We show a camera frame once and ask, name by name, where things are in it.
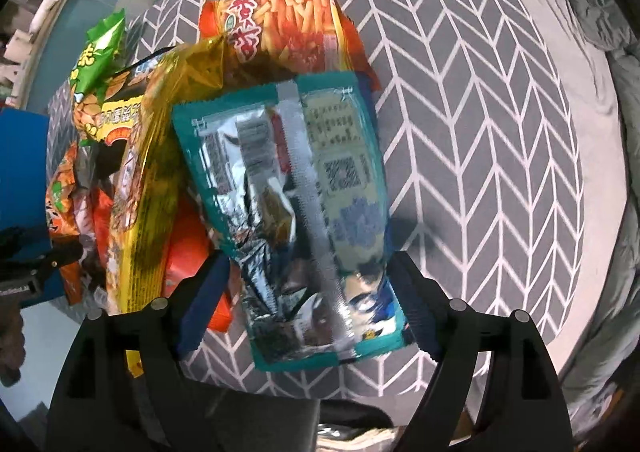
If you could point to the orange fries snack bag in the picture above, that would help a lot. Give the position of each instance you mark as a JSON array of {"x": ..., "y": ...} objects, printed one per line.
[{"x": 302, "y": 36}]

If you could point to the grey chevron pattern blanket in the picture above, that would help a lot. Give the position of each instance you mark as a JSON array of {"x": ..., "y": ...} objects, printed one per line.
[{"x": 480, "y": 150}]

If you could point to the grey green duvet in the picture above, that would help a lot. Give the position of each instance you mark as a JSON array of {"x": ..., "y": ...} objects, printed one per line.
[{"x": 595, "y": 375}]

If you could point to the black chips snack bag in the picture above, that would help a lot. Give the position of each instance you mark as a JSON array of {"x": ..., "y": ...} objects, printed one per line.
[{"x": 105, "y": 124}]

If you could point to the person left hand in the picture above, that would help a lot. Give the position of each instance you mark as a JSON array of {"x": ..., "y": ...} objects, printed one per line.
[{"x": 13, "y": 351}]

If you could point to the long yellow cracker pack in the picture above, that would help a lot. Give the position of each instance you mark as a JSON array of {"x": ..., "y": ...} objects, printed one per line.
[{"x": 151, "y": 175}]

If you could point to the red orange snack bag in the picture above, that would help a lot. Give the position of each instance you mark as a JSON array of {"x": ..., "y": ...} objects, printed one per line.
[{"x": 78, "y": 207}]

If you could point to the white bed sheet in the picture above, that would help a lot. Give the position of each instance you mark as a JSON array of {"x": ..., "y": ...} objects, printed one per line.
[{"x": 588, "y": 86}]

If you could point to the blue cardboard box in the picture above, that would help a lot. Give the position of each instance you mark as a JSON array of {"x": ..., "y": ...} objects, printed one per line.
[{"x": 23, "y": 169}]

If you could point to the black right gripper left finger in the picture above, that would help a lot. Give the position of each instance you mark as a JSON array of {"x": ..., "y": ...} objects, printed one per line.
[{"x": 93, "y": 406}]

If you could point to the teal silver snack packet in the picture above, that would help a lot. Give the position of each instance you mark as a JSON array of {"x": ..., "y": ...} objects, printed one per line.
[{"x": 292, "y": 182}]

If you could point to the green snack bag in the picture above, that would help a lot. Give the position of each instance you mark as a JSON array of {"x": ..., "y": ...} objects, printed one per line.
[{"x": 103, "y": 42}]

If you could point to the white power strip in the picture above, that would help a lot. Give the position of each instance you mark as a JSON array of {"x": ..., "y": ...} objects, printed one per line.
[{"x": 45, "y": 11}]

